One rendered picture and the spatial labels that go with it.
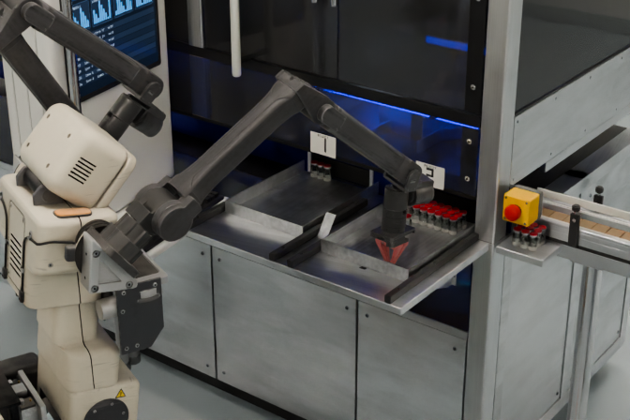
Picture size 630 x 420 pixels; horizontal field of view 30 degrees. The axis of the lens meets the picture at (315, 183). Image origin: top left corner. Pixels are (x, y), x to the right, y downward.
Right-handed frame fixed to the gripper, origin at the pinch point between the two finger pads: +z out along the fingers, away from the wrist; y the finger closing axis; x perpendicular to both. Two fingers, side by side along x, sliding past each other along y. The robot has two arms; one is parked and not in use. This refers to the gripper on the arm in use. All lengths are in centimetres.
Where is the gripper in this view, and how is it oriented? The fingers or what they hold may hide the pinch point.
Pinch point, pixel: (389, 264)
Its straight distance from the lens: 281.7
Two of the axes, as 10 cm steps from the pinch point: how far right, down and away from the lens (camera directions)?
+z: -0.7, 9.4, 3.2
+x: -7.9, -2.5, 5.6
